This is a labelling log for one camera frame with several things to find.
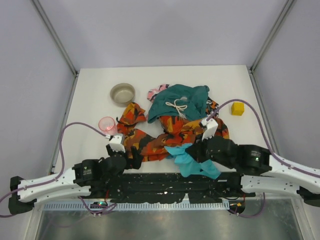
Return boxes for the pink patterned cloth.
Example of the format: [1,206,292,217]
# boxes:
[147,84,171,103]

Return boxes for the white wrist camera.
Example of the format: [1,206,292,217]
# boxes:
[200,118,218,140]
[104,133,126,153]

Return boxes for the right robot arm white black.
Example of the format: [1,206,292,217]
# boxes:
[186,136,320,207]

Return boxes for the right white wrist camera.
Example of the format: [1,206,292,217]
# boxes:
[200,118,218,140]

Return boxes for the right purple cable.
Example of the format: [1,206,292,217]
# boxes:
[206,99,320,180]

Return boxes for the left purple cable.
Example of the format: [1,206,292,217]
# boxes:
[0,121,118,218]

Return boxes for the beige round bowl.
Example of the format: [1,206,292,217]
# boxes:
[109,83,136,107]

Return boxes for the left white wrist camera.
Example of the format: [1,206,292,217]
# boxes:
[104,133,126,153]

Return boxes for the yellow cube block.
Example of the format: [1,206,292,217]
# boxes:
[231,102,245,116]

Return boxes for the purple cable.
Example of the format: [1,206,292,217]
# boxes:
[206,99,320,180]
[0,121,118,218]

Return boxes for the right aluminium frame post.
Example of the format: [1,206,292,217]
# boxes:
[249,0,298,73]

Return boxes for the orange camouflage cloth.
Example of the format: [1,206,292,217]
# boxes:
[116,101,230,163]

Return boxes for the aluminium frame post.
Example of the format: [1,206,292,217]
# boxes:
[249,0,298,73]
[30,0,78,77]

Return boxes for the pink transparent plastic cup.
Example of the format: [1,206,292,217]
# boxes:
[98,116,118,135]

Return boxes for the light blue cloth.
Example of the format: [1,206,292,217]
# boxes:
[164,143,221,180]

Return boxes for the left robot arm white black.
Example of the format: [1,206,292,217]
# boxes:
[8,144,143,215]

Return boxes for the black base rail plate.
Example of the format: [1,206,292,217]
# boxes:
[89,172,256,204]

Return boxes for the dark teal drawstring shorts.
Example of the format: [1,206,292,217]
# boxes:
[147,84,210,124]

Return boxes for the left aluminium frame post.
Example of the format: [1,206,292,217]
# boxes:
[30,0,78,77]

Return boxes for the orange black white patterned cloth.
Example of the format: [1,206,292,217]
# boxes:
[205,97,219,118]

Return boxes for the white slotted cable duct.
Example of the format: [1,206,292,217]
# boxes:
[43,200,230,211]

